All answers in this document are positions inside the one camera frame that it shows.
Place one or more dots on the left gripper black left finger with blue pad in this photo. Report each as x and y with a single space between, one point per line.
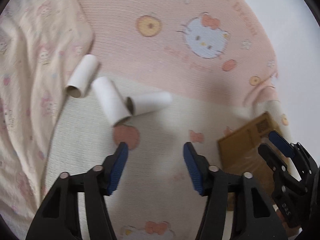
58 215

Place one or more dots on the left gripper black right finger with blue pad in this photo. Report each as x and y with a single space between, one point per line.
254 216

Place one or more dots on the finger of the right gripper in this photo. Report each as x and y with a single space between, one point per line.
302 160
275 164

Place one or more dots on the white cardboard tube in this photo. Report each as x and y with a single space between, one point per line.
110 100
148 102
79 81

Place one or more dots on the brown cardboard box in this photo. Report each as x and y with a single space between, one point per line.
239 150

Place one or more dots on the pink Hello Kitty blanket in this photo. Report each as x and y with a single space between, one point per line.
215 59

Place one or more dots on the cream patterned cloth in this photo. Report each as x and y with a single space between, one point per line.
42 42

